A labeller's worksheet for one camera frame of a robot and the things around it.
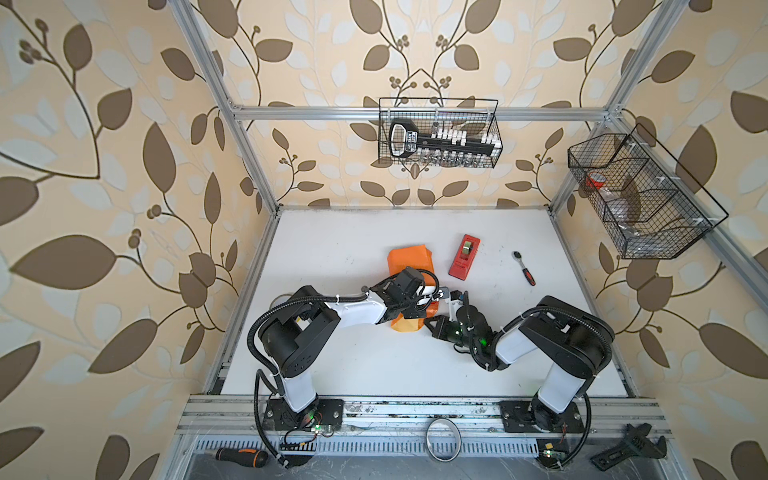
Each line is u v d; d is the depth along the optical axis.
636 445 0.70
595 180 0.88
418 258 0.98
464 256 1.01
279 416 0.74
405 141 0.85
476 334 0.72
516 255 1.05
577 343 0.48
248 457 0.66
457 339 0.79
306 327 0.48
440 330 0.80
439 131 0.81
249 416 0.76
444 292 0.80
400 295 0.71
